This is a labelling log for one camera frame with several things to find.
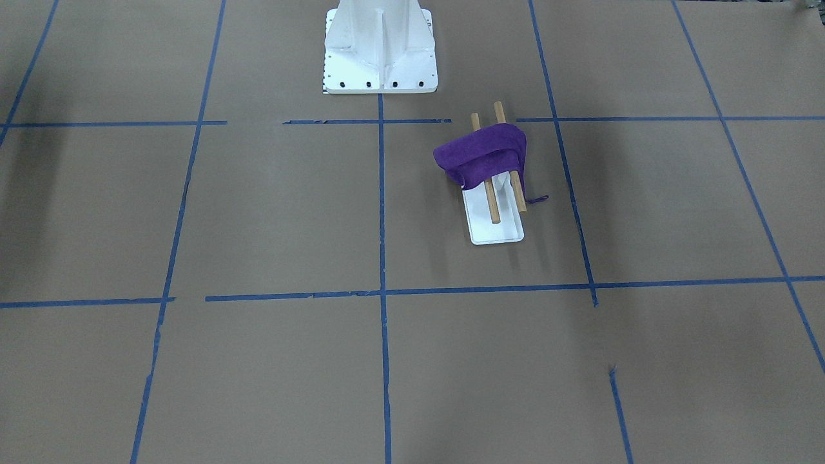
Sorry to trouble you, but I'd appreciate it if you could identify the purple microfiber towel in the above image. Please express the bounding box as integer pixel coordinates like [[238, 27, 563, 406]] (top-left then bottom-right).
[[433, 123, 527, 193]]

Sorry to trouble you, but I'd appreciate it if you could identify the white wooden towel rack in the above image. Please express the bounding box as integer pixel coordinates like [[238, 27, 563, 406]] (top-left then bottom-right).
[[463, 102, 527, 246]]

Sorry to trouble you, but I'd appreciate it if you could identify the white camera mast pedestal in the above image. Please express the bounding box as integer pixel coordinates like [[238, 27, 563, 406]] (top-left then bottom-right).
[[322, 1, 439, 95]]

